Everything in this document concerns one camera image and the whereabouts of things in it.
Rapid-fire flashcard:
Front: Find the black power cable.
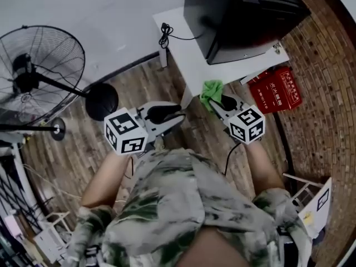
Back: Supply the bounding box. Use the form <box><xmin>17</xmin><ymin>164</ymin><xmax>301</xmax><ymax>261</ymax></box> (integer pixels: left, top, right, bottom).
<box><xmin>158</xmin><ymin>22</ymin><xmax>207</xmax><ymax>50</ymax></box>

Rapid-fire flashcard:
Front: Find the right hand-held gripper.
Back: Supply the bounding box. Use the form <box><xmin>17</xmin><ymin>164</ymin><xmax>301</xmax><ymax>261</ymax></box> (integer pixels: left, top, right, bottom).
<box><xmin>208</xmin><ymin>94</ymin><xmax>266</xmax><ymax>145</ymax></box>

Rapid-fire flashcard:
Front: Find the green cloth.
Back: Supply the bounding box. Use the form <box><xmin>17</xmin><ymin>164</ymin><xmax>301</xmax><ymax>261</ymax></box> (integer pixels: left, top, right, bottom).
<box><xmin>199</xmin><ymin>80</ymin><xmax>225</xmax><ymax>112</ymax></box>

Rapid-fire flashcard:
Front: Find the person's right forearm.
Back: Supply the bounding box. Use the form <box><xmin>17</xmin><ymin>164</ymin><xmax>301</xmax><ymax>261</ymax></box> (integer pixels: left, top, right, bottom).
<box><xmin>244</xmin><ymin>141</ymin><xmax>287</xmax><ymax>200</ymax></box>

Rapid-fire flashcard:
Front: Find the camouflage shirt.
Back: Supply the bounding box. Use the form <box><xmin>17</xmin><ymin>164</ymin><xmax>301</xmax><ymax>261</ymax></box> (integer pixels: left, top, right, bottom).
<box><xmin>66</xmin><ymin>147</ymin><xmax>314</xmax><ymax>267</ymax></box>

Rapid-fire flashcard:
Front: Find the person's left forearm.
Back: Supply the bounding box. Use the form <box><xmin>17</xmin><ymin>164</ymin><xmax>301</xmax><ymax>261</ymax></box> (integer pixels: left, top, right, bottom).
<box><xmin>80</xmin><ymin>150</ymin><xmax>135</xmax><ymax>209</ymax></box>

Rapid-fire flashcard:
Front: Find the white metal frame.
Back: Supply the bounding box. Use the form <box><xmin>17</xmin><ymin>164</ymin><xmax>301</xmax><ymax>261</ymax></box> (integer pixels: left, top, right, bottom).
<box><xmin>281</xmin><ymin>172</ymin><xmax>325</xmax><ymax>209</ymax></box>

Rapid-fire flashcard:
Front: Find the black pole stand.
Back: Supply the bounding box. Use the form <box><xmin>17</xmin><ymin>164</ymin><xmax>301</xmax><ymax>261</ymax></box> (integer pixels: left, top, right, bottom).
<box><xmin>0</xmin><ymin>117</ymin><xmax>67</xmax><ymax>142</ymax></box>

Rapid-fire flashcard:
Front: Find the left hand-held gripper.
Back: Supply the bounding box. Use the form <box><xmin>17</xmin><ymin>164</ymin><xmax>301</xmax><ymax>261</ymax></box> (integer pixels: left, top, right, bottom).
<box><xmin>104</xmin><ymin>101</ymin><xmax>186</xmax><ymax>156</ymax></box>

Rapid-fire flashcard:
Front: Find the white table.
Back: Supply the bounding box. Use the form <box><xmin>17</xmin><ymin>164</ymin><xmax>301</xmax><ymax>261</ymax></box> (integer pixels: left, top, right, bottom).
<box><xmin>152</xmin><ymin>6</ymin><xmax>290</xmax><ymax>108</ymax></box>

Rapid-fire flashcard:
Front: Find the red fire extinguisher box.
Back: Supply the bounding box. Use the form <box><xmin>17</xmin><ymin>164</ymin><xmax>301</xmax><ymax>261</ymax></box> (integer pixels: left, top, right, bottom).
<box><xmin>248</xmin><ymin>66</ymin><xmax>303</xmax><ymax>115</ymax></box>

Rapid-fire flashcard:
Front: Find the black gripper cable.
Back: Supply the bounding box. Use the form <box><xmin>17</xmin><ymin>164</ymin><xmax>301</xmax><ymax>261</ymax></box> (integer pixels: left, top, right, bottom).
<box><xmin>223</xmin><ymin>141</ymin><xmax>243</xmax><ymax>177</ymax></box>

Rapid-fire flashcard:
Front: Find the white board with blue rectangle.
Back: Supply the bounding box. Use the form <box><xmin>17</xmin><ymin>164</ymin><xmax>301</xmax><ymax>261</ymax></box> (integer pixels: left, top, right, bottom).
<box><xmin>297</xmin><ymin>176</ymin><xmax>333</xmax><ymax>239</ymax></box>

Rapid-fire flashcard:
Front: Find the black standing fan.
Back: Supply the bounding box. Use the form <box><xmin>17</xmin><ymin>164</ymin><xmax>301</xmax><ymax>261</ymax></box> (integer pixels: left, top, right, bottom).
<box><xmin>0</xmin><ymin>24</ymin><xmax>120</xmax><ymax>125</ymax></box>

